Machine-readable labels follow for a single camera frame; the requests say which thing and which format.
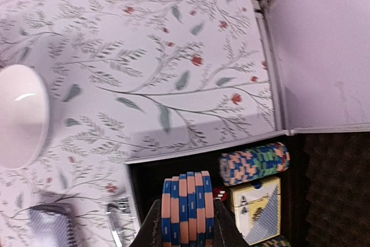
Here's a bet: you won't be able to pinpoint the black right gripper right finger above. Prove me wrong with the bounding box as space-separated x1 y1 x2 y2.
213 200 249 247

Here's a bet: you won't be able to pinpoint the aluminium poker chip case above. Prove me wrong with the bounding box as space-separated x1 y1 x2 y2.
105 122 370 247

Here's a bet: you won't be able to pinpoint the red dice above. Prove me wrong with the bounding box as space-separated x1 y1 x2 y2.
213 188 228 202

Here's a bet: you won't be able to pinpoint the white ceramic bowl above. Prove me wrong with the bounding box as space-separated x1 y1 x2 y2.
1 64 50 169

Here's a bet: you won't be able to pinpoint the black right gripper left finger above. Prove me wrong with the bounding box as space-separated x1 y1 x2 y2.
131 199 162 247

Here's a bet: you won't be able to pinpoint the floral white table cloth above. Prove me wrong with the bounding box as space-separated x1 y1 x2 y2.
1 0 277 246

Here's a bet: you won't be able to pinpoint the blue playing card deck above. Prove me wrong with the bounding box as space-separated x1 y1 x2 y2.
28 203 82 247

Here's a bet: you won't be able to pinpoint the blue pink chip stack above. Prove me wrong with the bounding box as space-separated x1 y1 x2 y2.
161 171 215 247

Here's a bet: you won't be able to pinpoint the boxed playing card deck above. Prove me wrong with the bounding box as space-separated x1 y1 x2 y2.
230 176 281 245

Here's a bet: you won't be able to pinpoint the row of poker chips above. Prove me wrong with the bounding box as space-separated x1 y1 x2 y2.
219 142 290 186

